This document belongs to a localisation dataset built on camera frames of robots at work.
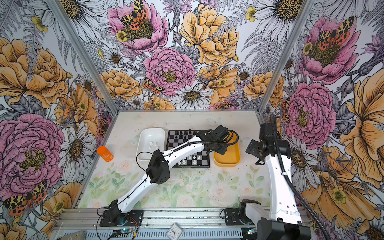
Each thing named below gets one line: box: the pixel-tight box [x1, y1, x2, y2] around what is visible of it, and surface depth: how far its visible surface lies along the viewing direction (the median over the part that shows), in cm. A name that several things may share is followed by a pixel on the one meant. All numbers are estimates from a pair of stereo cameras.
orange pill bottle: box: [97, 146, 114, 162], surface depth 92 cm
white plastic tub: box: [136, 127, 166, 163], surface depth 102 cm
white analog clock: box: [166, 222, 183, 240], surface depth 70 cm
